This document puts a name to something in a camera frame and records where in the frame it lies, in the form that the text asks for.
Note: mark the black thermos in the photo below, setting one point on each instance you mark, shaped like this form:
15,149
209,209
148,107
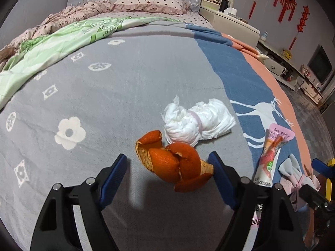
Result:
224,4

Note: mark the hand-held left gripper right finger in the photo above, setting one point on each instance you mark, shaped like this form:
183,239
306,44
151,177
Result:
222,183

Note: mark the pink dotted pillow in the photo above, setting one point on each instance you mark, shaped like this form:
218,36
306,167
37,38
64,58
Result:
149,1

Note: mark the grey pink cloth bow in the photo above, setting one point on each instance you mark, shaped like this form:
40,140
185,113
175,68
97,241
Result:
290,168

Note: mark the orange peel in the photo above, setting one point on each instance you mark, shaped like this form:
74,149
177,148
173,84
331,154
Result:
162,159

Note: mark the yellow box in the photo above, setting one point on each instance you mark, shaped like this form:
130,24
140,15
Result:
286,53

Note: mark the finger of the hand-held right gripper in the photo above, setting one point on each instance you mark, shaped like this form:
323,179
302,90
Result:
312,196
320,166

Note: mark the cream bedside cabinet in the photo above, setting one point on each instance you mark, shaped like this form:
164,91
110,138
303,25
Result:
235,26

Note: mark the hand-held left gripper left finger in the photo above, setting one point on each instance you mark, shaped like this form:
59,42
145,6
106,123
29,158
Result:
115,180

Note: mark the pink snack wrapper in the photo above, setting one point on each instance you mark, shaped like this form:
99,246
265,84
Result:
272,151

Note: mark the grey blue orange blanket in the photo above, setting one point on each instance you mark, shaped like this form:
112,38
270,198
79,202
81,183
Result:
130,96

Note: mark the pink dotted quilt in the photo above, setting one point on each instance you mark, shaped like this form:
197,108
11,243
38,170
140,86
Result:
78,11

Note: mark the small white blue bottle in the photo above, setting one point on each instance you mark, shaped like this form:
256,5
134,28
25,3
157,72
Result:
264,36

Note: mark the pink ornament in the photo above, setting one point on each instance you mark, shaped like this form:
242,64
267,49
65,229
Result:
305,71

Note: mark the white tissue wad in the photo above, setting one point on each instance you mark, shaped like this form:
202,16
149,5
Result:
188,125

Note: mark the white tissue box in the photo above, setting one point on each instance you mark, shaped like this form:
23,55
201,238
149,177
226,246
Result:
231,11

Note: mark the green patterned quilt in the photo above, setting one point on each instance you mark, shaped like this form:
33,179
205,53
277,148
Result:
65,39

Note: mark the white television stand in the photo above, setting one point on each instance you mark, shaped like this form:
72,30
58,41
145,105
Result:
311,90

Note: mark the flat screen television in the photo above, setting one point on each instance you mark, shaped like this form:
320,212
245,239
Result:
320,64

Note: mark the yellow rimmed trash bin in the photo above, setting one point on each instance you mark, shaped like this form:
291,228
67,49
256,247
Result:
330,188

